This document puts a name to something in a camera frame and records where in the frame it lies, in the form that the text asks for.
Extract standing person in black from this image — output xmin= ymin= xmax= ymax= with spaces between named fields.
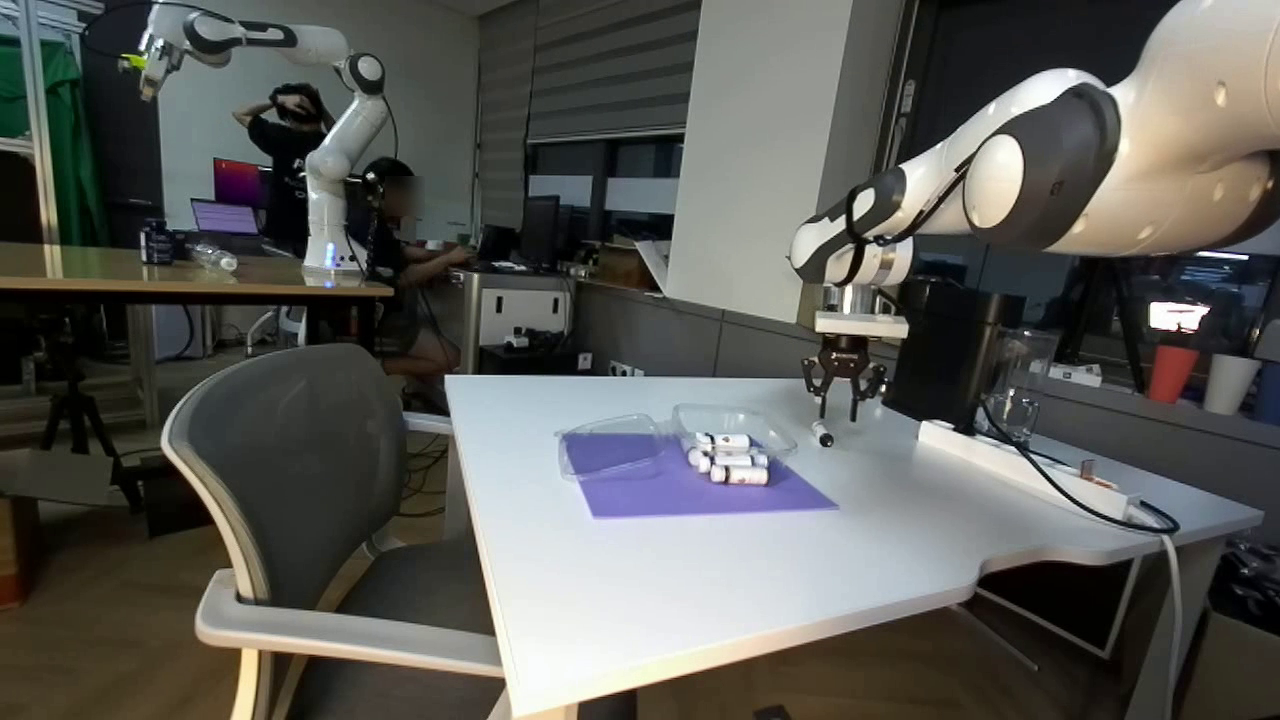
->
xmin=231 ymin=81 xmax=340 ymax=261

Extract black camera tripod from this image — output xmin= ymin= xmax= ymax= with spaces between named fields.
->
xmin=38 ymin=300 xmax=145 ymax=513

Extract seated person in black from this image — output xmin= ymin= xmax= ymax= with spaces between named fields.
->
xmin=356 ymin=151 xmax=480 ymax=413

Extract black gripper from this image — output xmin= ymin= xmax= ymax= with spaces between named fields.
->
xmin=801 ymin=331 xmax=895 ymax=430

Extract clear plastic container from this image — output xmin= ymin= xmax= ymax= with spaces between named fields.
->
xmin=669 ymin=400 xmax=801 ymax=492

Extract green curtain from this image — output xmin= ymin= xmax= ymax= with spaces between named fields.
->
xmin=0 ymin=34 xmax=108 ymax=248

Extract white drawer cabinet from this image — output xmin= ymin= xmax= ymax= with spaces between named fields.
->
xmin=464 ymin=267 xmax=582 ymax=358

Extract open laptop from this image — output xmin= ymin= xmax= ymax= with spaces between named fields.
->
xmin=189 ymin=195 xmax=276 ymax=261

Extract white table power strip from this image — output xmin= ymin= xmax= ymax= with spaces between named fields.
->
xmin=918 ymin=415 xmax=1151 ymax=528

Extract black box device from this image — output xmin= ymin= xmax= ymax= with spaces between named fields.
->
xmin=884 ymin=277 xmax=1009 ymax=430

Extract red cup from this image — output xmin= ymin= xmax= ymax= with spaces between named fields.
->
xmin=1144 ymin=339 xmax=1204 ymax=406

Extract grey office chair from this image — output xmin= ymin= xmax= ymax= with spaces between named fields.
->
xmin=156 ymin=339 xmax=518 ymax=720

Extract pink lit screen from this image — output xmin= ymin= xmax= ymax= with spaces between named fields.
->
xmin=207 ymin=157 xmax=270 ymax=207

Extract blue cup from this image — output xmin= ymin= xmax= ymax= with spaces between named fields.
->
xmin=1247 ymin=355 xmax=1280 ymax=426

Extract white cup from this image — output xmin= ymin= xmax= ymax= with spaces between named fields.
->
xmin=1201 ymin=353 xmax=1266 ymax=418

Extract wooden work table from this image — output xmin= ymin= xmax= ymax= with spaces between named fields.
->
xmin=0 ymin=240 xmax=401 ymax=304

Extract grey window blinds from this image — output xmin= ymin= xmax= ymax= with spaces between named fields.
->
xmin=475 ymin=0 xmax=706 ymax=147

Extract dark tripod stand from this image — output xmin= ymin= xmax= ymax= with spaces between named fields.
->
xmin=1047 ymin=254 xmax=1142 ymax=381

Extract black power cable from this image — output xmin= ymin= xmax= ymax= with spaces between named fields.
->
xmin=975 ymin=394 xmax=1184 ymax=538

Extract clear glass jar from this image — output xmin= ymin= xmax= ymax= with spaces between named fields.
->
xmin=992 ymin=329 xmax=1059 ymax=430

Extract black computer monitor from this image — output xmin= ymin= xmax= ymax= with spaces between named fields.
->
xmin=518 ymin=191 xmax=574 ymax=277

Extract purple rectangular mat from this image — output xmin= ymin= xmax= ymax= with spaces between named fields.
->
xmin=555 ymin=426 xmax=839 ymax=523

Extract white hanging cable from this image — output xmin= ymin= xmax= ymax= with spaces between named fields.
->
xmin=1156 ymin=528 xmax=1194 ymax=720

